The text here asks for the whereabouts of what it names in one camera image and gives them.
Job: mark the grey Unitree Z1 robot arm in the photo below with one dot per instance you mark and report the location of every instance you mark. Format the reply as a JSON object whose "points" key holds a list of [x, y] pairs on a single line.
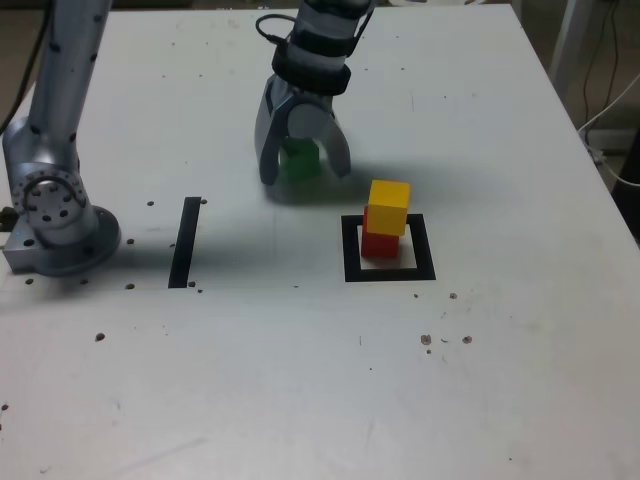
{"points": [[50, 210]]}

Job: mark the white stand leg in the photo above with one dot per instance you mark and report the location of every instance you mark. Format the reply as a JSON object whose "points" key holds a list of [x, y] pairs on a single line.
{"points": [[567, 40]]}

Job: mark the black power plug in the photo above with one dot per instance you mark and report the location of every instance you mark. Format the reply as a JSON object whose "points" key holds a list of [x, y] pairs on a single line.
{"points": [[8, 219]]}

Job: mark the green cube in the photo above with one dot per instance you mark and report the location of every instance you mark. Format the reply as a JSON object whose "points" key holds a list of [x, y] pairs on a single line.
{"points": [[300, 162]]}

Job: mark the black tape square outline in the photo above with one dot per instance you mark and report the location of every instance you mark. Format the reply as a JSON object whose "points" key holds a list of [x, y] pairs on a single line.
{"points": [[390, 275]]}

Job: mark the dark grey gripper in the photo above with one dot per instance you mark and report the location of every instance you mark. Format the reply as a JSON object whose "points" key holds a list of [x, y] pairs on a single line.
{"points": [[312, 97]]}

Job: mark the white flat bar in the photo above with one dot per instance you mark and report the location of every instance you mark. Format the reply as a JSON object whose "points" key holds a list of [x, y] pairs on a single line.
{"points": [[615, 139]]}

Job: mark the black tape strip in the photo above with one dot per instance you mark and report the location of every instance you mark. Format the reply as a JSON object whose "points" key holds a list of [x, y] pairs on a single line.
{"points": [[184, 245]]}

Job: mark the yellow cube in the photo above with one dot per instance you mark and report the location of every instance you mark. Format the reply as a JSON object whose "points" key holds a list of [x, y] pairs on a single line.
{"points": [[387, 210]]}

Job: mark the red cube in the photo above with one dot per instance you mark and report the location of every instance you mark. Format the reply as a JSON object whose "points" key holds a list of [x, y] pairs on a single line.
{"points": [[380, 246]]}

